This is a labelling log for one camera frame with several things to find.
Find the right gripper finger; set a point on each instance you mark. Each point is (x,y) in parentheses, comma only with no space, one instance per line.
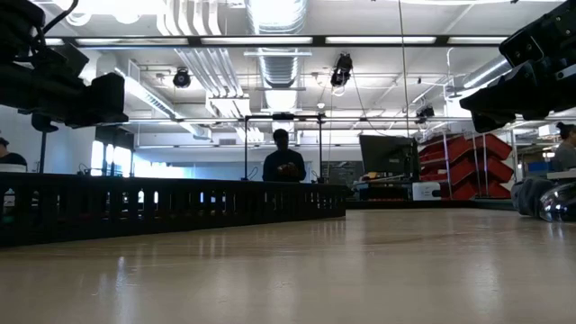
(504,96)
(488,122)

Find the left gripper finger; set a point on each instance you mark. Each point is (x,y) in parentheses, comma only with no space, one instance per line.
(103,99)
(44,123)

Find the person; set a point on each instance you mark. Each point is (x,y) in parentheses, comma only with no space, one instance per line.
(11,157)
(283,164)
(566,148)

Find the red storage bin rack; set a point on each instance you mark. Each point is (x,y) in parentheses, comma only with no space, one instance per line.
(463,171)

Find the black ceiling spotlight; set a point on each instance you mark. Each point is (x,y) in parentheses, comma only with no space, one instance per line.
(342,72)
(425,112)
(182,78)

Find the grey work glove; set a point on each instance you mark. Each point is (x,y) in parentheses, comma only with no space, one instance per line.
(526,198)

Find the white box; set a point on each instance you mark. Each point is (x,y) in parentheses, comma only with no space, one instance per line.
(425,191)

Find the black computer monitor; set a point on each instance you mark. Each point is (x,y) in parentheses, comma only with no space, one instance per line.
(387,157)

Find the black overhead light bar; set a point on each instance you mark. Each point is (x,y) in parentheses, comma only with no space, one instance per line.
(317,40)

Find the black stand frame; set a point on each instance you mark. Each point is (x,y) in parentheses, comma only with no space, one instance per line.
(43,153)
(245,153)

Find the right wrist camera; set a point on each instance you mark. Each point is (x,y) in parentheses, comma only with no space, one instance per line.
(522,47)

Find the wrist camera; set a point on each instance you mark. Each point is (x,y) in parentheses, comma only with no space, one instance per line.
(67,58)
(522,47)

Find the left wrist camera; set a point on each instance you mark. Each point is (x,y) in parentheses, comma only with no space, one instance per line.
(67,58)

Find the black aluminium table frame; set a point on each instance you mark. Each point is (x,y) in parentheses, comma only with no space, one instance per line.
(427,204)

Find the silver ventilation duct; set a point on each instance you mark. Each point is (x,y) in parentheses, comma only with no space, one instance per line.
(279,67)

